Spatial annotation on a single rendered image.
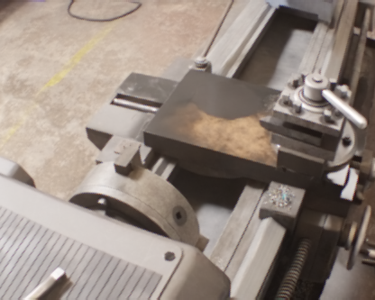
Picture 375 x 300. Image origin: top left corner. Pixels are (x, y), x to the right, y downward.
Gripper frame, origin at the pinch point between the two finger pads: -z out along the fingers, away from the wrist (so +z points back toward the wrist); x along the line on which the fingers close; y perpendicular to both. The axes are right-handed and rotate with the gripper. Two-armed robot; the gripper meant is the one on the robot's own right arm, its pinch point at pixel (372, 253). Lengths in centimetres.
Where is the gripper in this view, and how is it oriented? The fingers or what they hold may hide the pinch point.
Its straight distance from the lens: 169.0
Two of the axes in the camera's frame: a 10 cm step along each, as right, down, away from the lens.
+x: -3.7, 8.1, -4.6
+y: 1.2, 5.4, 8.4
